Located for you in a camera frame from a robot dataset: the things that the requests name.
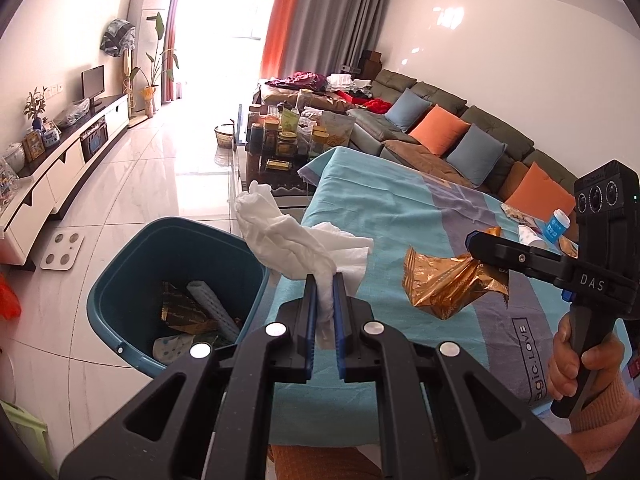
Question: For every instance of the flat gold box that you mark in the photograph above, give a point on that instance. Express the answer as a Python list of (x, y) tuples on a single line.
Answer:
[(278, 164)]

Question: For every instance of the yellow lidded jar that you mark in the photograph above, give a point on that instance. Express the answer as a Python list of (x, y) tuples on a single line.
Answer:
[(286, 144)]

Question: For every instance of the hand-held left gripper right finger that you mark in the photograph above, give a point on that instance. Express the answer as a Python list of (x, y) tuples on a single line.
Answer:
[(341, 330)]

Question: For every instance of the wooden picture frame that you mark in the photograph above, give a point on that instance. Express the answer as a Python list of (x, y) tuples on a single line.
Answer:
[(33, 146)]

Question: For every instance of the plant in blue vase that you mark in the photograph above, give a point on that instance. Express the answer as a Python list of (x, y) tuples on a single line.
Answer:
[(35, 107)]

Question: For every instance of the white dotted packet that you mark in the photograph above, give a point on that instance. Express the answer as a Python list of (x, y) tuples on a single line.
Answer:
[(172, 350)]

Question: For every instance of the person's orange knit clothing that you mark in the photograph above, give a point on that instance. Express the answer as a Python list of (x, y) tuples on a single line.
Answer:
[(325, 465)]

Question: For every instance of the dark glass jar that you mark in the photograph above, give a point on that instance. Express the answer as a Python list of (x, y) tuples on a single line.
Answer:
[(256, 139)]

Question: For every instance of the clear plastic bag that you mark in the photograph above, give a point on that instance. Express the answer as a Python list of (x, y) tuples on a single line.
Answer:
[(72, 114)]

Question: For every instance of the dark green sofa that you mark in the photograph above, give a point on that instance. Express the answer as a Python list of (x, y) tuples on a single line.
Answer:
[(495, 130)]

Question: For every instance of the white bathroom scale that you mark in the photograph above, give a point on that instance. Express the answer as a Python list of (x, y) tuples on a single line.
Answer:
[(62, 251)]

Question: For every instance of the green snack packet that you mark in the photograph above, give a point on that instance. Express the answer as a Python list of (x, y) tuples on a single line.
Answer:
[(290, 120)]

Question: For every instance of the blue and white bottle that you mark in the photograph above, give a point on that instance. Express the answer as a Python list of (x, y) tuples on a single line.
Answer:
[(556, 226)]

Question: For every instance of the yellow snack packet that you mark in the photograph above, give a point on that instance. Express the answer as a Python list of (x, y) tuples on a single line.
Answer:
[(337, 127)]

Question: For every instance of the teal plastic waste bin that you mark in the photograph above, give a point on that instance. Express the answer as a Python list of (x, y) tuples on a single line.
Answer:
[(125, 285)]

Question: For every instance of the covered floor fan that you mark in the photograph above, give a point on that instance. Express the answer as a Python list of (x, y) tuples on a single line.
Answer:
[(119, 37)]

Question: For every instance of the orange and grey curtain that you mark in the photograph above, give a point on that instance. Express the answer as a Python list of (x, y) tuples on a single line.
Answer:
[(172, 35)]

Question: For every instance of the printed snack packet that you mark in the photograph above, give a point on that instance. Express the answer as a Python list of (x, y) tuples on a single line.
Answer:
[(520, 214)]

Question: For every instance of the white foam fruit net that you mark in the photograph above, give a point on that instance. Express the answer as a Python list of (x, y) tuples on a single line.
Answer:
[(215, 310)]

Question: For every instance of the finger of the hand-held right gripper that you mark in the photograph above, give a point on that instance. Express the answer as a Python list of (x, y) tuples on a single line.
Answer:
[(500, 252), (535, 280)]

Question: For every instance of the woven basket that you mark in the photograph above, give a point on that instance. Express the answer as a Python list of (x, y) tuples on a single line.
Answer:
[(224, 137)]

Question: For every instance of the gold packet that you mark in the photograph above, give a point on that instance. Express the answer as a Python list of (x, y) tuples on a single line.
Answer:
[(182, 310)]

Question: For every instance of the large orange cushion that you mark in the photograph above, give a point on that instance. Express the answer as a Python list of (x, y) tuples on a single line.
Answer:
[(439, 130)]

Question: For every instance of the person's right forearm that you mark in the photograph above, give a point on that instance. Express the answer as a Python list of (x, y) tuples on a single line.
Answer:
[(607, 425)]

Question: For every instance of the teal and grey blanket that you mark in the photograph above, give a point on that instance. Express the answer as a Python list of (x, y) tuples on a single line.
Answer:
[(390, 200)]

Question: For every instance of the brown seat pad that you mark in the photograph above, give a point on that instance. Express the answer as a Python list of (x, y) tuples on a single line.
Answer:
[(420, 157)]

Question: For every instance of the golden foil wrapper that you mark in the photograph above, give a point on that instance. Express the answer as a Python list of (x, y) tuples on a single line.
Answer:
[(445, 285)]

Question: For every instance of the tall leafy plant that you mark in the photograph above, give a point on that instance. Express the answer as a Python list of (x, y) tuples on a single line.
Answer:
[(160, 60)]

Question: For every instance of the brown box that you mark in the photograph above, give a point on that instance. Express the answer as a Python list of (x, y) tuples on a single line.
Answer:
[(371, 65)]

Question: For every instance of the orange floor vase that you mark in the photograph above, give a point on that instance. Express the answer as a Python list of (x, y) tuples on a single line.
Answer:
[(148, 102)]

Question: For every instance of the large blue cushion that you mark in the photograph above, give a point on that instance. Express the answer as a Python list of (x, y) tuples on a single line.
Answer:
[(476, 155)]

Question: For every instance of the white lidded jar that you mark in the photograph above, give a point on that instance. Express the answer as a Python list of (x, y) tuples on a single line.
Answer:
[(13, 156)]

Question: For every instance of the blue and white porcelain jar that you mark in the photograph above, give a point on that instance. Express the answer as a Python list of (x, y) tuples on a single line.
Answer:
[(51, 138)]

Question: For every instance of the green plastic stool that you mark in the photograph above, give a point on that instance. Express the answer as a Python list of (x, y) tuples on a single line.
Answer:
[(22, 430)]

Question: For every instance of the red cloth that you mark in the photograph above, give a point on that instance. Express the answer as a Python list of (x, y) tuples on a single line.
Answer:
[(377, 106)]

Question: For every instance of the red plastic bag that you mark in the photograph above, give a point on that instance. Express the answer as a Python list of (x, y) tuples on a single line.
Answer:
[(9, 297)]

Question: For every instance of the pile of clothes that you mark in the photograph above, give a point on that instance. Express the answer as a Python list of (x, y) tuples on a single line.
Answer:
[(310, 87)]

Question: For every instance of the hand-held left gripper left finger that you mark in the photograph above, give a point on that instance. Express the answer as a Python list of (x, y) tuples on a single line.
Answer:
[(310, 330)]

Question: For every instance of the orange window curtain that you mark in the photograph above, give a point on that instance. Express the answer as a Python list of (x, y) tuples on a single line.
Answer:
[(281, 25)]

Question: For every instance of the white tissue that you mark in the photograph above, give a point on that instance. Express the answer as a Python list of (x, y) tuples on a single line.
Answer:
[(280, 245)]

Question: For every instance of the white paper cup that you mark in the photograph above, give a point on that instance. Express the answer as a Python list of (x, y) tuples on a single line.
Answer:
[(531, 236)]

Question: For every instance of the white standing air conditioner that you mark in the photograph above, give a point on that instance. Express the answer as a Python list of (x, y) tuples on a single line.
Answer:
[(145, 35)]

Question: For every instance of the small blue cushion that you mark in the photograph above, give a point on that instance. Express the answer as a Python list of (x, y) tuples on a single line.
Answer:
[(407, 110)]

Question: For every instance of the white and black tv cabinet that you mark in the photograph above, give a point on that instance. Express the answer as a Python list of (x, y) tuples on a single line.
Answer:
[(65, 165)]

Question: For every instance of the glass coffee table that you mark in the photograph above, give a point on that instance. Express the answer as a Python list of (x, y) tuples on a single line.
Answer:
[(270, 185)]

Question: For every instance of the black monitor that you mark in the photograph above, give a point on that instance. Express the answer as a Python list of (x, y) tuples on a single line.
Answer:
[(93, 82)]

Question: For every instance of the person's right hand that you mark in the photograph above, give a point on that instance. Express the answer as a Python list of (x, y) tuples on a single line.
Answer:
[(562, 360)]

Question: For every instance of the grey window curtain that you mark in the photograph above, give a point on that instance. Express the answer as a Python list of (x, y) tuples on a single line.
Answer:
[(342, 20)]

